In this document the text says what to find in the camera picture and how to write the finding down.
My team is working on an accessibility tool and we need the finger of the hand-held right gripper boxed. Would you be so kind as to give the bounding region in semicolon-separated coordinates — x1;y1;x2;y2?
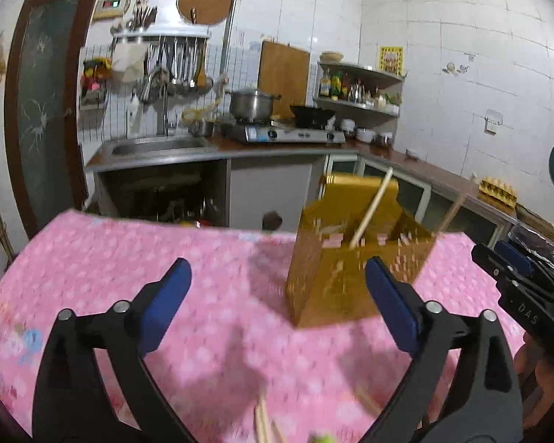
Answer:
472;244;554;298
496;240;554;289

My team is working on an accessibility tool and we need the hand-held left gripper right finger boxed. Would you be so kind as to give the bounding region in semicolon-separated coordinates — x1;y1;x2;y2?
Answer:
360;257;523;443

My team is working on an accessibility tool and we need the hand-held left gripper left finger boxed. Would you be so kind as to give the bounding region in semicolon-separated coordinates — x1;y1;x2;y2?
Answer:
31;257;199;443

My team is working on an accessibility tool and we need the yellow perforated utensil holder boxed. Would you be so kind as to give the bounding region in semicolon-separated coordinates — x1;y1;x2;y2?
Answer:
285;172;439;329

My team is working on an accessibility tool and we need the person's right hand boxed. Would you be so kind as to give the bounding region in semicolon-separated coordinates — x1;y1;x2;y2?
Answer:
512;332;554;429

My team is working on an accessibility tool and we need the clear plastic wrapped pack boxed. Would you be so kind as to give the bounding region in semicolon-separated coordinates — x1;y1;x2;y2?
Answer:
508;224;554;278

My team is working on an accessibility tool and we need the pink floral tablecloth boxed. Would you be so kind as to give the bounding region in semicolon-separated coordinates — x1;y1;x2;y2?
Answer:
0;210;528;443

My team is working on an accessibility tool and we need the egg carton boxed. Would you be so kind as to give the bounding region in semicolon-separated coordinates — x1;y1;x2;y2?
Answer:
478;175;520;206

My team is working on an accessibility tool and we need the steel kitchen sink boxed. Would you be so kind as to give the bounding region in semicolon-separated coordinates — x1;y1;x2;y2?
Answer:
85;135;218;168

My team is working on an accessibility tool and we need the kitchen counter cabinet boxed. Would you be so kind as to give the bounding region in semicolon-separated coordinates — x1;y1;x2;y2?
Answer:
85;136;522;250

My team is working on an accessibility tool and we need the steel faucet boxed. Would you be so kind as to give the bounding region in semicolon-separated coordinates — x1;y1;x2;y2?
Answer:
141;67;177;137

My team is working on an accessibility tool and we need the steel gas stove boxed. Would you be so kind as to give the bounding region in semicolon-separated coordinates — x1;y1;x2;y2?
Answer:
225;119;347;145

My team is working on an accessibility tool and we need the black wok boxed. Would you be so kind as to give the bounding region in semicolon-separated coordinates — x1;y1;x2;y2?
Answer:
290;105;336;130

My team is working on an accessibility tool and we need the steel cooking pot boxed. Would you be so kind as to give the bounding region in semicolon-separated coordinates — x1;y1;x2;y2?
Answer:
228;89;281;121

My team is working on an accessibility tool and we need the row of condiment bottles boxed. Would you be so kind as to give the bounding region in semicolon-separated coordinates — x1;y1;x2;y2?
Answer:
318;69;402;110

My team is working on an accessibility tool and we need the row of hanging ladles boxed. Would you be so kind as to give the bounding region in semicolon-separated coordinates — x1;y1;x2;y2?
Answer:
145;39;214;97

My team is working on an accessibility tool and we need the brown frosted glass door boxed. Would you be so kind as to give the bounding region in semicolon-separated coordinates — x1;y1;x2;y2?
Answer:
4;0;105;241

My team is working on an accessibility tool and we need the white hanging cloth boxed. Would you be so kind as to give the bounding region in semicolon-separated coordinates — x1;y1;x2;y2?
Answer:
111;44;147;84

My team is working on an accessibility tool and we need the wooden cutting board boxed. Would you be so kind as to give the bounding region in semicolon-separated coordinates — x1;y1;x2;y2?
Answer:
257;40;311;118

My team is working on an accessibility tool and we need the round cork mat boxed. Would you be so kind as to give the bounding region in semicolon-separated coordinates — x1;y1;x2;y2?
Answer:
176;0;233;26

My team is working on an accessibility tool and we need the white wall outlet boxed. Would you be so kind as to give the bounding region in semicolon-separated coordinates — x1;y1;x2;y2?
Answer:
484;110;504;135

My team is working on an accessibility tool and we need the corner wall shelf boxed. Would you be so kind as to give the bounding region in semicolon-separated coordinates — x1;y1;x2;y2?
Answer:
313;61;405;148

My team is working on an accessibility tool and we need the yellow wall poster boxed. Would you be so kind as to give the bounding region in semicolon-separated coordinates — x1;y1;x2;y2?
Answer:
379;46;404;76

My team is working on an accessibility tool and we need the wire wall basket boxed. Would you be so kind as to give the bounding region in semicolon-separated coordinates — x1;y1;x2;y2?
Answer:
79;58;112;111

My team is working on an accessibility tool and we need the wall utensil rack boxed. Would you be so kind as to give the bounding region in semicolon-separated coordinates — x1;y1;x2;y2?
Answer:
111;28;212;45

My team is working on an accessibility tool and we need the grey wall pipe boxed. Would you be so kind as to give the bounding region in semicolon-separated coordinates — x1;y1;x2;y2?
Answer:
220;0;245;80

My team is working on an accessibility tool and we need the wall meter box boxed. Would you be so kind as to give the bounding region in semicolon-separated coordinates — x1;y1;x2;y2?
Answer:
95;0;123;20

